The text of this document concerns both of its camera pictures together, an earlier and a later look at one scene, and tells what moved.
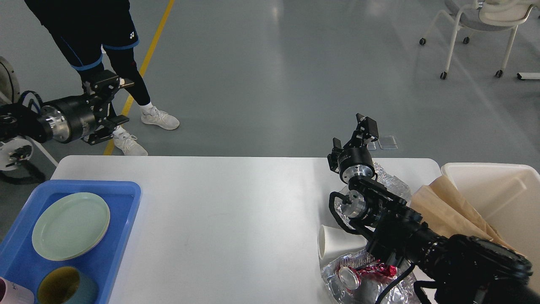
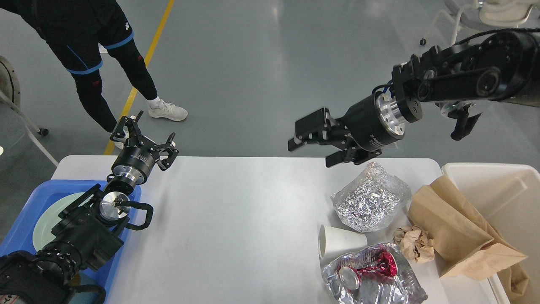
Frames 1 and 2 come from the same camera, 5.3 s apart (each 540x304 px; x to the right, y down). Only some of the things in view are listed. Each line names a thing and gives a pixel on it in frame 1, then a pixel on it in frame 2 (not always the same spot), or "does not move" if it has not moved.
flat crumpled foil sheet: x=406 y=292 does not move
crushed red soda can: x=351 y=277 does not move
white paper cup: x=332 y=242 does not move
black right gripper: x=353 y=162 to x=365 y=126
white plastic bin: x=507 y=196 does not move
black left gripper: x=76 y=118 to x=136 y=163
